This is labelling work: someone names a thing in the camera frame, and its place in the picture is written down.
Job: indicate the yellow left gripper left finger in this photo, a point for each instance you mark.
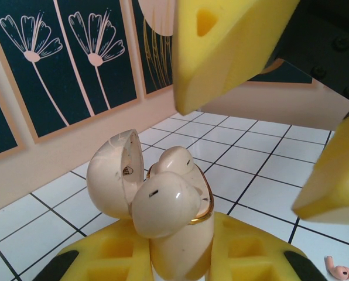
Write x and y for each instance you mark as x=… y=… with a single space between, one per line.
x=104 y=254

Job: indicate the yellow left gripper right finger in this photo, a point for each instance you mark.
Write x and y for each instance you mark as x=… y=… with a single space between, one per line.
x=250 y=254

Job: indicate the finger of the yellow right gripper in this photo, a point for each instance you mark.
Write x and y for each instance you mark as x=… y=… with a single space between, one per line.
x=338 y=190
x=221 y=58

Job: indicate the beige earbud charging case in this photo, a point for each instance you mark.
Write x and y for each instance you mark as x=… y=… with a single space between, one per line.
x=104 y=181

